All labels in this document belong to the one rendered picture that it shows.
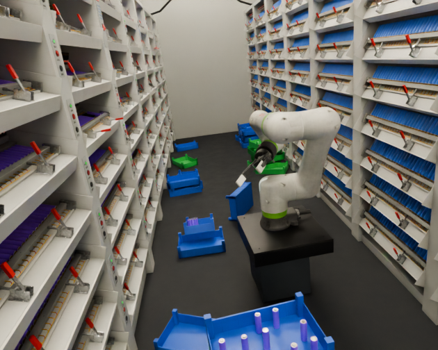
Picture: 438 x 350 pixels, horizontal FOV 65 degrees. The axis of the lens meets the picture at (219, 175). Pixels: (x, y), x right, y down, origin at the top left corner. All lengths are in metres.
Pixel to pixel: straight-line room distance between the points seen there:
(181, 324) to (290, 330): 0.77
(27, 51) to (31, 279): 0.63
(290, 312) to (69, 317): 0.64
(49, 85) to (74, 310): 0.65
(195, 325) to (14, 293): 1.05
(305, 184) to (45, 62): 1.12
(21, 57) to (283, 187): 1.12
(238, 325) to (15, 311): 0.60
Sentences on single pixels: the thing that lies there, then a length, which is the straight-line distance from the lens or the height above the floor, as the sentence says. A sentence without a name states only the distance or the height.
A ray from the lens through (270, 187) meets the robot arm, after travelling 1.58.
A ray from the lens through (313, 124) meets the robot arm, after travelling 1.32.
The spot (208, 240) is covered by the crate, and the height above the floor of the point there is 0.00.
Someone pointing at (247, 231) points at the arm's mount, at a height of 0.36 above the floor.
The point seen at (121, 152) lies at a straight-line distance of 1.87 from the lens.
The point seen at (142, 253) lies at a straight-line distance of 2.03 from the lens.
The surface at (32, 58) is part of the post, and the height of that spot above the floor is 1.23.
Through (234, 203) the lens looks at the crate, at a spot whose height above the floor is 0.15.
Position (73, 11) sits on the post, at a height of 1.45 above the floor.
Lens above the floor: 1.18
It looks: 19 degrees down
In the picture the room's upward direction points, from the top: 7 degrees counter-clockwise
